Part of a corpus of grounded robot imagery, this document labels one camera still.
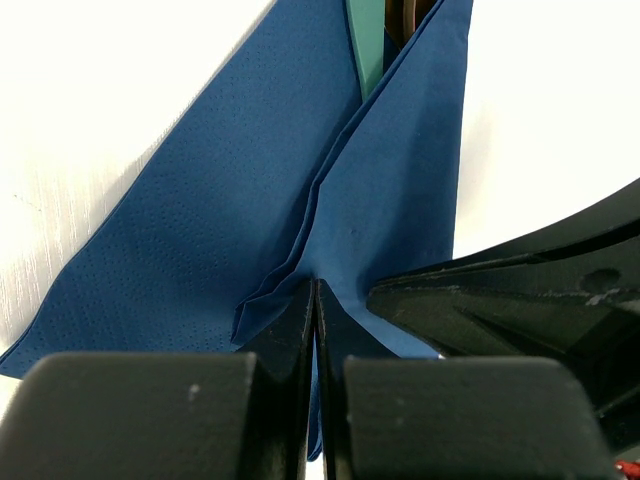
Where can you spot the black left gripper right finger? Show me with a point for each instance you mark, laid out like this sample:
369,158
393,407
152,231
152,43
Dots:
384,417

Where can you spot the brown wooden spoon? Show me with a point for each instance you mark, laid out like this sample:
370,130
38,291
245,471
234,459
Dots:
403,17

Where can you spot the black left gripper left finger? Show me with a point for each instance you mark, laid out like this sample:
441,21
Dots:
241,415

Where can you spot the teal plastic knife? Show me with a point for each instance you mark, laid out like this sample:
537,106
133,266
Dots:
366,25

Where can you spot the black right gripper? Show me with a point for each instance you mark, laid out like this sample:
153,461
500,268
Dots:
628,465

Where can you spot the blue paper napkin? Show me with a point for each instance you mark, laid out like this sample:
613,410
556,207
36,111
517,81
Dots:
279,172

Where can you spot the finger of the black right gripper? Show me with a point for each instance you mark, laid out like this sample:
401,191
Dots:
578,305
607,222

